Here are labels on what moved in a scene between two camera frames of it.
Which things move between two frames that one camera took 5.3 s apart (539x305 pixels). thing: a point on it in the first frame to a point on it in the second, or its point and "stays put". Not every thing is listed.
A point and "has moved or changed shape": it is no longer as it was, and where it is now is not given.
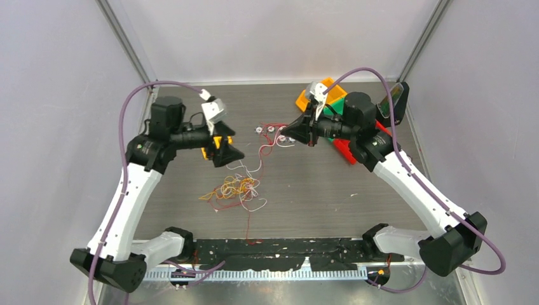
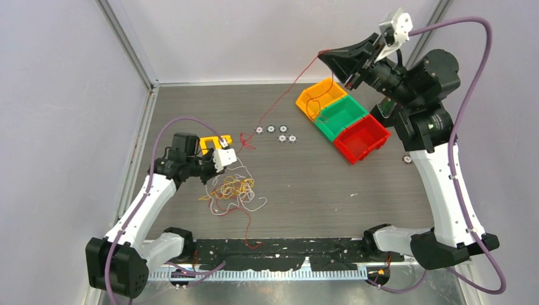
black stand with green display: (399, 93) stays put
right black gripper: (304, 129) to (345, 65)
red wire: (218, 203) to (246, 137)
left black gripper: (226, 153) to (213, 173)
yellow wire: (231, 187) stays put
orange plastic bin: (334, 94) stays put
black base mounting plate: (288, 254) stays put
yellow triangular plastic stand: (217, 140) stays put
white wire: (246, 186) has moved or changed shape
